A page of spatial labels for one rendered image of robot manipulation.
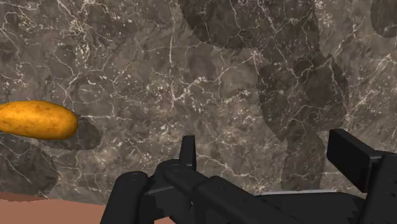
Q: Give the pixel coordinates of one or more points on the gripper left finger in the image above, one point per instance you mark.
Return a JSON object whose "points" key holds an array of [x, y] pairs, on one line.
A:
{"points": [[173, 189]]}

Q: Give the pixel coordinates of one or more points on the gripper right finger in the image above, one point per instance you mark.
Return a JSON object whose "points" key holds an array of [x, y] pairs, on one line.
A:
{"points": [[356, 161]]}

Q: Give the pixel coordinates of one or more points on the yellow-brown potato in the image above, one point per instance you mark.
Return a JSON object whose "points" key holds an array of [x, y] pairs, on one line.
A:
{"points": [[37, 119]]}

